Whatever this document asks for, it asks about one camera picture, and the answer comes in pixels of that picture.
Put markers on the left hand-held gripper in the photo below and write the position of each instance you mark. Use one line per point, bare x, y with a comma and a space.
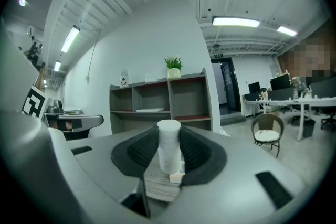
34, 102

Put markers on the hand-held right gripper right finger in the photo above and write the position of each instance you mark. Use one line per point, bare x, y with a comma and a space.
236, 160

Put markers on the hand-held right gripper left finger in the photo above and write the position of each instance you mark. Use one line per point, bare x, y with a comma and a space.
97, 165

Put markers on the white basket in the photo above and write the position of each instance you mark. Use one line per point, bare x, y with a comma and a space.
225, 131

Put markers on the white seat cushion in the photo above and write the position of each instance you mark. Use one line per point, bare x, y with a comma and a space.
266, 136

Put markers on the dark door ramp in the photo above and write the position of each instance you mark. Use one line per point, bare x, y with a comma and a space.
232, 119

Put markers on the brown wicker chair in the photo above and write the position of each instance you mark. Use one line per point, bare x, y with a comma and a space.
267, 123

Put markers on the flat white book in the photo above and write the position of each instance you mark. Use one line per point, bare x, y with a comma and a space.
149, 110

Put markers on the small beige box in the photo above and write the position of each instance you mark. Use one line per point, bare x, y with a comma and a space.
176, 178

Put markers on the long ceiling light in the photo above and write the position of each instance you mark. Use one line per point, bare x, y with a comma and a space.
236, 21
70, 39
57, 66
287, 30

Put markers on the white paper stack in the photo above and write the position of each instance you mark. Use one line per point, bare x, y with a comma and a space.
160, 189

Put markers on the white tissue pack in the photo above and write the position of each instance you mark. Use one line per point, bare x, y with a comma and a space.
151, 78

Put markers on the black glass door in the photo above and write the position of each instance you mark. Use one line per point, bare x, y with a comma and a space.
228, 86

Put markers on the small black monitor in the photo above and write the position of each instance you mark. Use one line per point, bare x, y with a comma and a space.
254, 87

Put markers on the grey wooden shelf unit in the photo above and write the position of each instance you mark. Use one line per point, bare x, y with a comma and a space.
189, 99

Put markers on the long white office desk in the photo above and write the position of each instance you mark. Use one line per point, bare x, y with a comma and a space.
288, 102

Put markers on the dark trash bin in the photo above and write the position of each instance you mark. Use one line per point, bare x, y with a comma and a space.
309, 128

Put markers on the dark desk divider panel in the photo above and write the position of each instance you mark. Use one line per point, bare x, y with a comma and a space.
279, 93
323, 87

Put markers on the large black monitor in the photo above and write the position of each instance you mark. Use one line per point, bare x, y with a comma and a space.
280, 84

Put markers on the green plant in white pot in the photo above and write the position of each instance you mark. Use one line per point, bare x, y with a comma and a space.
173, 70

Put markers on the black office chair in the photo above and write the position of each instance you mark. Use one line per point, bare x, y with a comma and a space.
329, 120

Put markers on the green exit sign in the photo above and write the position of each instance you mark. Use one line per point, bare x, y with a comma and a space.
218, 55

